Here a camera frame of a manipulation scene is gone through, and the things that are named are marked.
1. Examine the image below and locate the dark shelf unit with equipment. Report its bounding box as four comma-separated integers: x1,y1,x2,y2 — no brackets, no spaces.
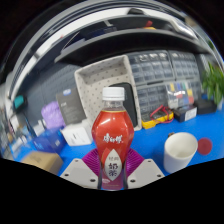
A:
6,6,214,101

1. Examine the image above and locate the red drink bottle white cap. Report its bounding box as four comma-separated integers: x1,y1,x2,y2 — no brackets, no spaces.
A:
91,86,135,191

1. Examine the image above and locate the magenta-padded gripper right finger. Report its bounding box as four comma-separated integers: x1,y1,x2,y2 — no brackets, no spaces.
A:
124,148,165,190

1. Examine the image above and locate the yellow multimeter with leads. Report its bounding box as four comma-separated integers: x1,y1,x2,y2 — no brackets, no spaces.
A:
141,104,175,130

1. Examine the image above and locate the white carton box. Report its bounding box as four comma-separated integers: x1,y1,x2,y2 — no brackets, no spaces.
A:
60,119,94,147

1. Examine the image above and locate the white cup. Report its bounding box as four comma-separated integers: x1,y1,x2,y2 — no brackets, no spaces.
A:
162,131,199,174

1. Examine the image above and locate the clear organizer with coloured parts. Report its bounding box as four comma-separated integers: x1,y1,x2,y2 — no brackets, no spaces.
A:
165,80,196,109

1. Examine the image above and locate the dark grey upright box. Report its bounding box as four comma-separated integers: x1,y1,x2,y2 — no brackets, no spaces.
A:
55,87,87,126

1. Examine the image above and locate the green potted plant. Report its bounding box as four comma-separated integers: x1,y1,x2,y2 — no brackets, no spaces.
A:
201,61,224,108

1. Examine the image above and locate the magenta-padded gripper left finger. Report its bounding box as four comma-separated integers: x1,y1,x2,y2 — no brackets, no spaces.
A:
59,148,101,190

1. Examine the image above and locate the grey small-parts drawer cabinet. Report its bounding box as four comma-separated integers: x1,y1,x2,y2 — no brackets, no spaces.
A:
128,49,176,121
168,49,203,101

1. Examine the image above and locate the black box with white label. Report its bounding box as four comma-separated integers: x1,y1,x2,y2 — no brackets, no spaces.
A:
172,105,198,123

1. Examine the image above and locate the blue carton box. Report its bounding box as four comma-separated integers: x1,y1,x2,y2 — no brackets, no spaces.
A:
33,128,68,154

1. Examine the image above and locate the white perforated storage bin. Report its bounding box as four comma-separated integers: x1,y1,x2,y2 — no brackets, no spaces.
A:
73,54,143,132

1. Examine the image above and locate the flat round red coaster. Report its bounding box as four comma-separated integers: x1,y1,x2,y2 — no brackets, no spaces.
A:
197,137,214,156

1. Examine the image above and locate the brown cardboard box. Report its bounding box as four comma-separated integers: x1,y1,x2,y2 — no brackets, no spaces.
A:
21,150,64,175

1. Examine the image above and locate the flat black case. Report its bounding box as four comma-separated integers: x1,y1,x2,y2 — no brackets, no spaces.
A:
194,98,218,115

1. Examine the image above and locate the purple plastic bag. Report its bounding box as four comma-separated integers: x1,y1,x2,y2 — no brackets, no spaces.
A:
40,100,67,130

